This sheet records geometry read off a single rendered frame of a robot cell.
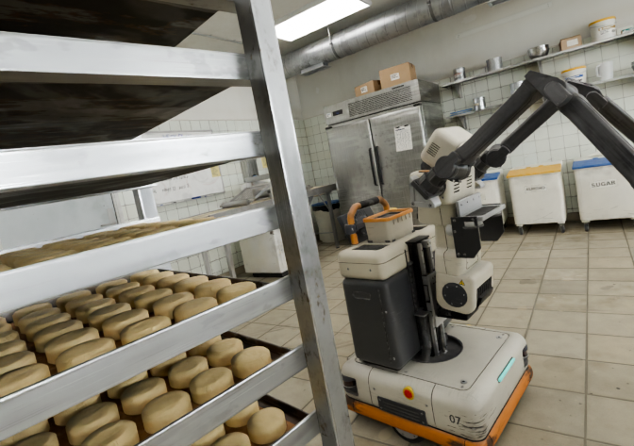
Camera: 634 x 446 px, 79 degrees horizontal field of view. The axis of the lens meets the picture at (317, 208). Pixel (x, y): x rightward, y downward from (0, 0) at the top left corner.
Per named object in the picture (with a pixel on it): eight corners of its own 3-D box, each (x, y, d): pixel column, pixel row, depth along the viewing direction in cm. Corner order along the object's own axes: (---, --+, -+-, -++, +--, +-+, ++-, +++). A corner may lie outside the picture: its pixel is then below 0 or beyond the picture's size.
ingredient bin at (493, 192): (458, 239, 492) (449, 179, 485) (469, 227, 545) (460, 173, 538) (505, 237, 463) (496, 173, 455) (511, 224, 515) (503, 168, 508)
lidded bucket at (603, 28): (617, 39, 420) (615, 18, 418) (619, 34, 400) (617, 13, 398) (590, 46, 434) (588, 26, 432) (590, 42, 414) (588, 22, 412)
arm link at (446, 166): (552, 65, 113) (536, 56, 108) (585, 94, 106) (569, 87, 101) (447, 169, 142) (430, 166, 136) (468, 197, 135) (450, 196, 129)
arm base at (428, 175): (425, 177, 149) (409, 182, 141) (439, 163, 144) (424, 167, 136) (441, 194, 146) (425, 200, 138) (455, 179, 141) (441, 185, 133)
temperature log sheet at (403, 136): (413, 148, 481) (409, 123, 478) (412, 148, 479) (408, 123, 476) (397, 152, 494) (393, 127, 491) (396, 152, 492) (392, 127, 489)
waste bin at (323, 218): (356, 235, 655) (349, 196, 648) (340, 242, 612) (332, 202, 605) (329, 237, 686) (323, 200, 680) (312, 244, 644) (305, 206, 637)
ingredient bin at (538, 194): (514, 236, 455) (505, 172, 448) (521, 224, 507) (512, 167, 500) (568, 234, 424) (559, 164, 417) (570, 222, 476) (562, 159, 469)
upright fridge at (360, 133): (460, 228, 553) (438, 83, 533) (441, 244, 480) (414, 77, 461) (373, 234, 635) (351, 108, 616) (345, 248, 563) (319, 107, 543)
